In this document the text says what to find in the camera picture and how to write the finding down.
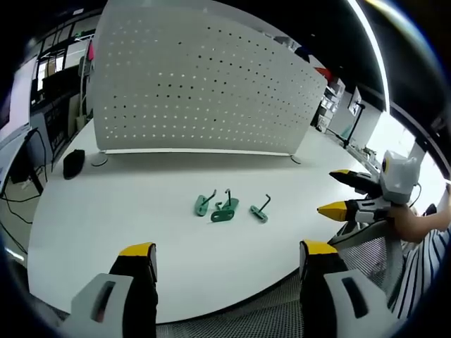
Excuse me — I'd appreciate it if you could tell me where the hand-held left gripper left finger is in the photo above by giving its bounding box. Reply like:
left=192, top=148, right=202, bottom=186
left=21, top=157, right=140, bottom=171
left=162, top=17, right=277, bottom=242
left=58, top=242, right=159, bottom=338

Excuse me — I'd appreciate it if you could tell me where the black camera stand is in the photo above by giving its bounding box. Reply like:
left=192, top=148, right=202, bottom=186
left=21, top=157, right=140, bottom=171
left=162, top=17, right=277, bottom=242
left=326, top=101, right=366, bottom=148

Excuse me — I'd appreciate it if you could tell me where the green hook assembly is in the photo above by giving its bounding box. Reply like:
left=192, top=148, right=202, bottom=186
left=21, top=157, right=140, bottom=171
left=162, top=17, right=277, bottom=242
left=215, top=187, right=241, bottom=212
left=249, top=193, right=273, bottom=224
left=193, top=189, right=217, bottom=218

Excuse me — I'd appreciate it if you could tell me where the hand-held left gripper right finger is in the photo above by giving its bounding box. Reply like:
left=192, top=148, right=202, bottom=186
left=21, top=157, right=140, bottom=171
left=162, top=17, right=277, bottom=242
left=299, top=239, right=401, bottom=338

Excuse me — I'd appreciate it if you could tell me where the white perforated mounting plate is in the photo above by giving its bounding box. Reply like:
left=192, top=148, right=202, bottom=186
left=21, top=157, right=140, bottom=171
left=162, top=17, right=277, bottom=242
left=86, top=0, right=329, bottom=156

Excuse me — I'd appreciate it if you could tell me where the green slotted hook assembly plate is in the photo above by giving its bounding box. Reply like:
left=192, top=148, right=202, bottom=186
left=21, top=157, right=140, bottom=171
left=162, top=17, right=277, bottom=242
left=210, top=208, right=235, bottom=223

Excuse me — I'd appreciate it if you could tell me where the black floor cable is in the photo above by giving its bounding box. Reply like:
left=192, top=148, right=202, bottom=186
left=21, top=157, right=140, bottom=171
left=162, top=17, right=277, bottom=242
left=0, top=182, right=36, bottom=258

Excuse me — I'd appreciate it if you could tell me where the black pouch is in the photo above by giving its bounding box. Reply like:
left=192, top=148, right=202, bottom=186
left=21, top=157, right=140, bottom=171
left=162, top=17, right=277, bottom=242
left=63, top=149, right=86, bottom=181

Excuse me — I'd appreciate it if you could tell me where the person's striped shirt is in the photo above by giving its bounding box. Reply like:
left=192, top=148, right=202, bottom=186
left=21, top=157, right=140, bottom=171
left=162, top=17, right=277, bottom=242
left=386, top=225, right=451, bottom=321

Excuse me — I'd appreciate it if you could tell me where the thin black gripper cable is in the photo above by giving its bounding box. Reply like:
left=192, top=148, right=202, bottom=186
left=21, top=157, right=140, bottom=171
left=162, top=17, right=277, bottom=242
left=408, top=182, right=424, bottom=209

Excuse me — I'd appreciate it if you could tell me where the white storage shelf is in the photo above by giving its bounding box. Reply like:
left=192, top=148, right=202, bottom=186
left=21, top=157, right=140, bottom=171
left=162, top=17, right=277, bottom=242
left=315, top=79, right=347, bottom=132

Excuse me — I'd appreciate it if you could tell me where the long ceiling light strip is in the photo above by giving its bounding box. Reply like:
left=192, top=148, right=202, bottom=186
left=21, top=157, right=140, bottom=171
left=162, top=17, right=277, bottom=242
left=347, top=0, right=393, bottom=114

